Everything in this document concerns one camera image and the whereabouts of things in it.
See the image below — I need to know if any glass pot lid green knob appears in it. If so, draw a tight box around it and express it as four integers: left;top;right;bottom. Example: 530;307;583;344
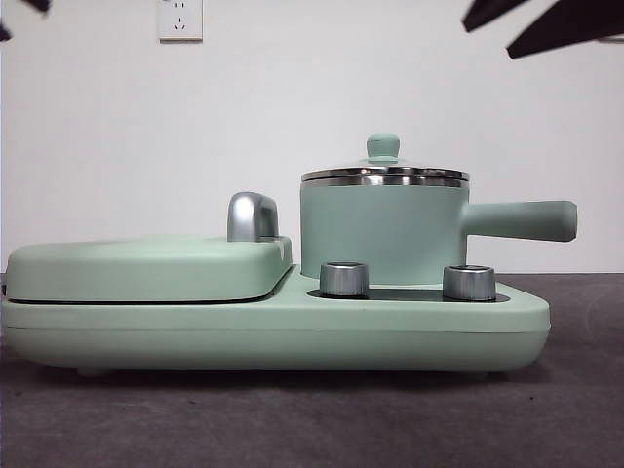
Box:
300;134;469;180

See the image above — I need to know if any silver control knob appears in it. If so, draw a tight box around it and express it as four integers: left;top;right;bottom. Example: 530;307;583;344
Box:
442;264;497;301
319;261;371;297

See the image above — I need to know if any mint green breakfast maker base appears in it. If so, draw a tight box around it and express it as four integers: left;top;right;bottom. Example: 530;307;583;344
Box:
0;281;552;377

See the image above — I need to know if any white wall socket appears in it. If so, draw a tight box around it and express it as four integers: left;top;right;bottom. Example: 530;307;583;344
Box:
156;0;205;42

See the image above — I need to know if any mint green pot with handle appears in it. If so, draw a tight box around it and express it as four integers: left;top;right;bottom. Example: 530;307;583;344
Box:
299;175;579;289

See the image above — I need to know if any silver grill cover handle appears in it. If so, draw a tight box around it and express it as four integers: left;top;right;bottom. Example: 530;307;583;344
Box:
226;192;280;244

